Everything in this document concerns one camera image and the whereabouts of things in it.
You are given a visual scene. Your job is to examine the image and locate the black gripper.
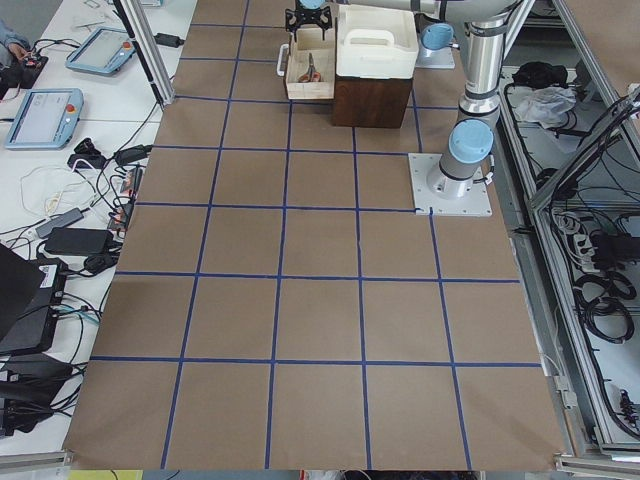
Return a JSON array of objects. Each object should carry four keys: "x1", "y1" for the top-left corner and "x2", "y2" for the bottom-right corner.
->
[{"x1": 284, "y1": 6, "x2": 332, "y2": 42}]

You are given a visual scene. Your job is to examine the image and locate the grey orange scissors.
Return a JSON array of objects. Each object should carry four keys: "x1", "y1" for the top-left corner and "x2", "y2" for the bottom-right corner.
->
[{"x1": 298, "y1": 53, "x2": 321, "y2": 83}]

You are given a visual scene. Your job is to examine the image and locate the wooden drawer white handle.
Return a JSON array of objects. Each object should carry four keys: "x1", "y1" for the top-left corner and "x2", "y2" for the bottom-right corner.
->
[{"x1": 276, "y1": 25, "x2": 341, "y2": 101}]

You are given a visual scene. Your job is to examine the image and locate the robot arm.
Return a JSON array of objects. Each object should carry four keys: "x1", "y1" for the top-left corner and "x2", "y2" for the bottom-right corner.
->
[{"x1": 347, "y1": 1, "x2": 522, "y2": 200}]

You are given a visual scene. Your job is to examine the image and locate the dark wooden drawer cabinet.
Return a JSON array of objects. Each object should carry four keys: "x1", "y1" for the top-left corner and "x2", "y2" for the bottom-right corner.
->
[{"x1": 332, "y1": 76, "x2": 413, "y2": 129}]

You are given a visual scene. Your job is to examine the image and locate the white plastic storage box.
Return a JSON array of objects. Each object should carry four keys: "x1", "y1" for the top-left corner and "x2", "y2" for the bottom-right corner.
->
[{"x1": 336, "y1": 5, "x2": 419, "y2": 80}]

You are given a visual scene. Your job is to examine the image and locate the teach pendant far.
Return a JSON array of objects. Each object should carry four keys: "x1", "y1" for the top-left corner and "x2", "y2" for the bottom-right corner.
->
[{"x1": 65, "y1": 27, "x2": 135, "y2": 76}]

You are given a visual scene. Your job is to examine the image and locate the teach pendant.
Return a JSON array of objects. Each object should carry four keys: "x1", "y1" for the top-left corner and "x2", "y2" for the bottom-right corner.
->
[
  {"x1": 65, "y1": 27, "x2": 135, "y2": 76},
  {"x1": 4, "y1": 88, "x2": 84, "y2": 150}
]

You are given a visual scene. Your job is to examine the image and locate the teach pendant near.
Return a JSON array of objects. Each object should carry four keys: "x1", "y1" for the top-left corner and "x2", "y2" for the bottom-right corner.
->
[{"x1": 4, "y1": 88, "x2": 84, "y2": 150}]

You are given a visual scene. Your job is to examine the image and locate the black power adapter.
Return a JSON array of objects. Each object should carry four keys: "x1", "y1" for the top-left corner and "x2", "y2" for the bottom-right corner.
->
[{"x1": 44, "y1": 228, "x2": 113, "y2": 256}]

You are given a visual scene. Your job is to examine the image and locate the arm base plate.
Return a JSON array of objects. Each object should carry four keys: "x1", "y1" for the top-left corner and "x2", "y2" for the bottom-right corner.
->
[
  {"x1": 408, "y1": 153, "x2": 492, "y2": 217},
  {"x1": 416, "y1": 23, "x2": 455, "y2": 70}
]

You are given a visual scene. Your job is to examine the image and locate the aluminium frame post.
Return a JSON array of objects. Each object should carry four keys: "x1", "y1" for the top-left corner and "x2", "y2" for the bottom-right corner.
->
[{"x1": 113, "y1": 0, "x2": 175, "y2": 108}]

